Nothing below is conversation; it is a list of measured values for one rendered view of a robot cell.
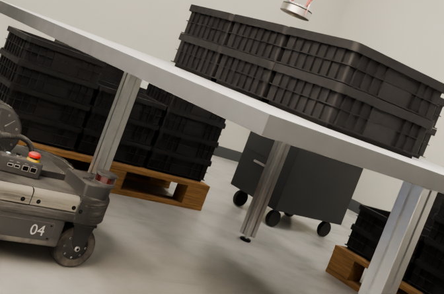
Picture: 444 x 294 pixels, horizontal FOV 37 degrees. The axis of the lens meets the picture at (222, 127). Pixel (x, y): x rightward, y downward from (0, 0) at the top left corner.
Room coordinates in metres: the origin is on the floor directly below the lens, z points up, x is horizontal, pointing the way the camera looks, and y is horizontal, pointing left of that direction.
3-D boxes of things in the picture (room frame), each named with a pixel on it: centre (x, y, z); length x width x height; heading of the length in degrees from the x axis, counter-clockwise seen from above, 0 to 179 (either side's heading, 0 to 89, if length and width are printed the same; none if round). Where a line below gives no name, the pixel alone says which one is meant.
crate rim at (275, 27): (2.15, -0.15, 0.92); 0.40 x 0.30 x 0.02; 125
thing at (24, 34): (3.07, 0.85, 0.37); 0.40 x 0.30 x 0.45; 129
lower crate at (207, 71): (2.39, 0.02, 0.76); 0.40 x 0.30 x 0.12; 125
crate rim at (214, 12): (2.39, 0.02, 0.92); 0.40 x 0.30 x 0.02; 125
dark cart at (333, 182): (4.11, -0.54, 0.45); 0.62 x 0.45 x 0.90; 129
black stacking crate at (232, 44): (2.15, -0.15, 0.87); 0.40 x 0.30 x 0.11; 125
